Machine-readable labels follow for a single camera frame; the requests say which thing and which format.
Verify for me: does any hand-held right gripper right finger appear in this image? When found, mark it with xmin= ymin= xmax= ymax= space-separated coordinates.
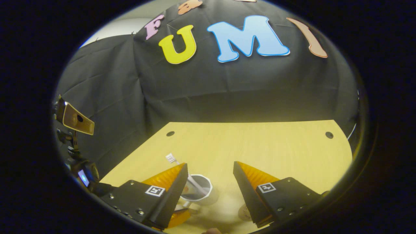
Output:
xmin=233 ymin=161 xmax=329 ymax=228

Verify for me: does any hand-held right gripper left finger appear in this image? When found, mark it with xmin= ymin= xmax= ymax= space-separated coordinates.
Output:
xmin=98 ymin=162 xmax=189 ymax=229

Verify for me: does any round cork coaster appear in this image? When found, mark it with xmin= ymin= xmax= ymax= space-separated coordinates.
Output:
xmin=238 ymin=204 xmax=254 ymax=222

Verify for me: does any white cup with wooden handle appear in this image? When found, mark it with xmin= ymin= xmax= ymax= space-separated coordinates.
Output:
xmin=180 ymin=175 xmax=219 ymax=215

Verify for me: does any white toothbrush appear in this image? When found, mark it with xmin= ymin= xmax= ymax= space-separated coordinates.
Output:
xmin=165 ymin=153 xmax=208 ymax=197

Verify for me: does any wooden desktop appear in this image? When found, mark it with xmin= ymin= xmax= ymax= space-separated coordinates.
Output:
xmin=99 ymin=120 xmax=353 ymax=234

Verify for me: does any black backdrop cloth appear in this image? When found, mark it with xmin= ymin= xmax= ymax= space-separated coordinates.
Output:
xmin=54 ymin=0 xmax=359 ymax=177

